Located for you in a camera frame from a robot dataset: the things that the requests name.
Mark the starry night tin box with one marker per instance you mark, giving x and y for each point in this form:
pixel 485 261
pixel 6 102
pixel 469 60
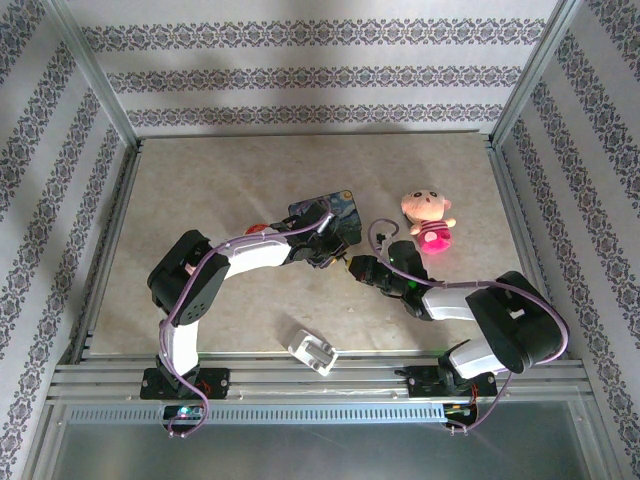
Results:
pixel 345 205

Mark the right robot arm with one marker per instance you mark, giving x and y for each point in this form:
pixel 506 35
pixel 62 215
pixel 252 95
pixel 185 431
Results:
pixel 505 320

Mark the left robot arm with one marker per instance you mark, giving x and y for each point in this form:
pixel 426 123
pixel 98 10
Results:
pixel 240 257

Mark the round red gold tin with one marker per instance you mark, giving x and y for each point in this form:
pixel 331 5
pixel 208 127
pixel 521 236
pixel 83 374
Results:
pixel 254 230

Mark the pink plush doll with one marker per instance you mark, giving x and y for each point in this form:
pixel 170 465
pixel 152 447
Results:
pixel 425 210

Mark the white power adapter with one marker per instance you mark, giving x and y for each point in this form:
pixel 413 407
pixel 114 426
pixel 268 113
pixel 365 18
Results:
pixel 314 352

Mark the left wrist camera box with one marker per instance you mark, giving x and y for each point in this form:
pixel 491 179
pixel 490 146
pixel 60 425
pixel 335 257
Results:
pixel 326 222

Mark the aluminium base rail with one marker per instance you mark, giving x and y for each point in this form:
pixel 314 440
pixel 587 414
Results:
pixel 325 377

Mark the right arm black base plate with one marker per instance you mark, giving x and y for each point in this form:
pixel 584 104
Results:
pixel 425 386

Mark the right aluminium side rail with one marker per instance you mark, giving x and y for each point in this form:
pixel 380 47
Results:
pixel 515 210

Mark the aluminium side rail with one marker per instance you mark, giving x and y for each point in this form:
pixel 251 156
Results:
pixel 515 210
pixel 112 210

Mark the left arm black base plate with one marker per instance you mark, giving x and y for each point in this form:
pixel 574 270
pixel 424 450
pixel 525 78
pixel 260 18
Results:
pixel 215 382

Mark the left aluminium side rail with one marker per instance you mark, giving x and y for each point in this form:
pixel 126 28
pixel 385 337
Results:
pixel 112 210

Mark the right aluminium corner post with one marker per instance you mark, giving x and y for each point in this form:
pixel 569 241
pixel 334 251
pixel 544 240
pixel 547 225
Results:
pixel 535 70

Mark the aluminium corner post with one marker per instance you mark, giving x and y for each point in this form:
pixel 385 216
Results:
pixel 535 70
pixel 95 75

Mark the left aluminium corner post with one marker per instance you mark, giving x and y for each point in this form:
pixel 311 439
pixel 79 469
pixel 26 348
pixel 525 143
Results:
pixel 95 75

